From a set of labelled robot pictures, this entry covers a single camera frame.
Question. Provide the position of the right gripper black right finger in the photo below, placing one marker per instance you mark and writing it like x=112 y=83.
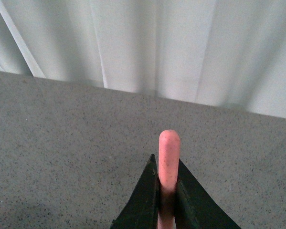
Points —
x=194 y=207

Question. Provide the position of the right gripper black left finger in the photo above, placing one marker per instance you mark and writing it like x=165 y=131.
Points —
x=142 y=209

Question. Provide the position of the white pleated curtain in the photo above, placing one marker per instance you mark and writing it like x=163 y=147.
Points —
x=227 y=53

